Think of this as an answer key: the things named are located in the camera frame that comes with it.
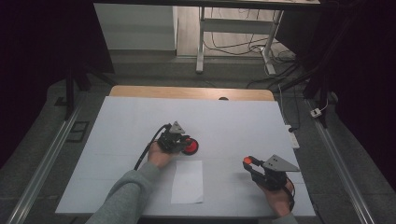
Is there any wooden table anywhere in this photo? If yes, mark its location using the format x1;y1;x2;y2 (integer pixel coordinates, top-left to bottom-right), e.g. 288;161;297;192
108;85;276;102

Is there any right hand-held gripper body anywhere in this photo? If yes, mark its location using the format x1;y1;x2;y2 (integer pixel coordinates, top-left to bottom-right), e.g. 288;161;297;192
257;154;301;191

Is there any aluminium floor rail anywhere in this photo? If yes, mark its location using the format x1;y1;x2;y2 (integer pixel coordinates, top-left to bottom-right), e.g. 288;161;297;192
306;99;376;224
6;105;82;224

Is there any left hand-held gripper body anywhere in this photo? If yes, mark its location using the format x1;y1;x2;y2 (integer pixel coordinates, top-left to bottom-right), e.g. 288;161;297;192
157;120;191;154

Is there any white paper sheet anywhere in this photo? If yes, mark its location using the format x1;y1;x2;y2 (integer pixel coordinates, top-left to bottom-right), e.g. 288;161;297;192
170;160;204;205

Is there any person's right hand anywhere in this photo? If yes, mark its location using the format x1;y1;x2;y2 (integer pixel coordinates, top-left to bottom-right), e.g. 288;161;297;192
261;178;295;218

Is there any dark curtain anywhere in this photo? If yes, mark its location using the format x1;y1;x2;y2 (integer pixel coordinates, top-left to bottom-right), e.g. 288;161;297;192
0;0;115;169
276;0;396;190

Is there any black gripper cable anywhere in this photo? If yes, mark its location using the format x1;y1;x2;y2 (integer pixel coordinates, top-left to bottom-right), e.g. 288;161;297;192
284;176;296;213
134;123;172;172

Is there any person's left hand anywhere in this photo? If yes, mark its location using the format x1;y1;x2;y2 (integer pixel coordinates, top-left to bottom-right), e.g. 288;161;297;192
147;141;176;171

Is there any black stand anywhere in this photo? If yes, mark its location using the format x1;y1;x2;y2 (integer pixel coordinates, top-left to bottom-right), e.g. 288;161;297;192
303;62;335;129
64;62;118;120

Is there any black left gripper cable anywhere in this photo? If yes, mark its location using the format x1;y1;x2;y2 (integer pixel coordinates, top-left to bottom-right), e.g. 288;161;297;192
134;123;172;172

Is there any round red ink pad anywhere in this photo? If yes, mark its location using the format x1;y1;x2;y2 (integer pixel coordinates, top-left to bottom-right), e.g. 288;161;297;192
181;137;200;156

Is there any white power strip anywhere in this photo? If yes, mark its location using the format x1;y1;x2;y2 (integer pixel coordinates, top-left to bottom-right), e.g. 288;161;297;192
284;124;301;149

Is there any white desk frame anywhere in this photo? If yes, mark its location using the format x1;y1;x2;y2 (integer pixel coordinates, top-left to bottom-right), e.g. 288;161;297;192
195;7;285;77

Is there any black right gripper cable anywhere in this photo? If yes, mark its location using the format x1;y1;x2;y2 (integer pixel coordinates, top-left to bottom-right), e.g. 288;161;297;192
284;176;296;213

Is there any black floor hatch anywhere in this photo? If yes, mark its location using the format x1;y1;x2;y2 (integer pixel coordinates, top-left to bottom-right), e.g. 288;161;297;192
65;120;91;144

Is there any black floor cable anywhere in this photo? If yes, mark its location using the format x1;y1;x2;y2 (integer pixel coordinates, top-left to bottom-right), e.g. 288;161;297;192
203;7;297;63

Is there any white panel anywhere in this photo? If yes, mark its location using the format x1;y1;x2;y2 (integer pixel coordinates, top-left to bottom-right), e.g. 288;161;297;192
93;3;178;51

